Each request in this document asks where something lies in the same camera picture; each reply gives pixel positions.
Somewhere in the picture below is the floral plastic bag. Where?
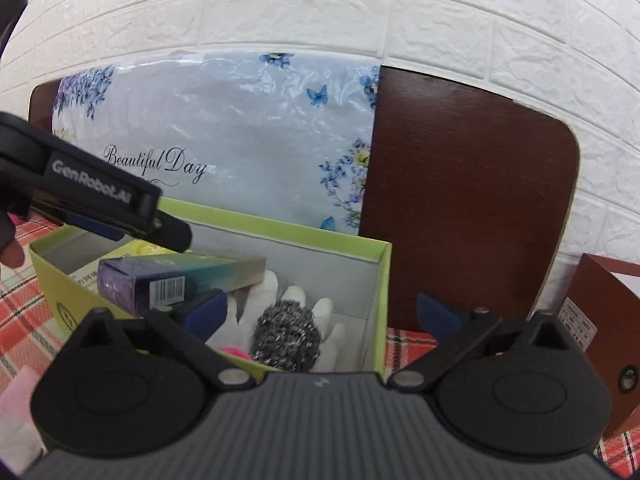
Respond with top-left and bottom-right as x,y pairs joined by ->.
52,51 -> 382,237

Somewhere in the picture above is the plaid cloth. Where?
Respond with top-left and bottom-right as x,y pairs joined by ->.
0,212 -> 640,479

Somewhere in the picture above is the light green box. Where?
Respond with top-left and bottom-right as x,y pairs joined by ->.
28,197 -> 394,377

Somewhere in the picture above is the white glove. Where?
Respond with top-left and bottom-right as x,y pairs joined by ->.
207,268 -> 347,372

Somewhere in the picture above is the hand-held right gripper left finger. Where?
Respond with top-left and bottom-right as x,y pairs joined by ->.
74,287 -> 257,394

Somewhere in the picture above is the steel wool scrubber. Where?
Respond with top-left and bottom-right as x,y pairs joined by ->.
249,299 -> 322,373

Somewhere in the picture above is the brown cardboard shoe box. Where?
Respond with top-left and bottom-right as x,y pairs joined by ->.
556,253 -> 640,442

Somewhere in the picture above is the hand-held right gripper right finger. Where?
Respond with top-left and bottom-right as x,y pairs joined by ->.
389,292 -> 579,393

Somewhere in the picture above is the pale yellow box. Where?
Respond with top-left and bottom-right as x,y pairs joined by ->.
67,238 -> 174,294

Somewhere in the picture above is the pale pink cloth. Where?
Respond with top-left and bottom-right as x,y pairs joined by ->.
0,364 -> 45,463

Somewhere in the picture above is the person's left hand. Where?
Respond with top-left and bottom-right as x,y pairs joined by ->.
0,209 -> 25,269

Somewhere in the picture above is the blue purple box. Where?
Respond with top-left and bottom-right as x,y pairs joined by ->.
97,254 -> 267,312

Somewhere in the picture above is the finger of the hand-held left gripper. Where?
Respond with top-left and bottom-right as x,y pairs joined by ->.
149,205 -> 194,254
29,199 -> 127,242

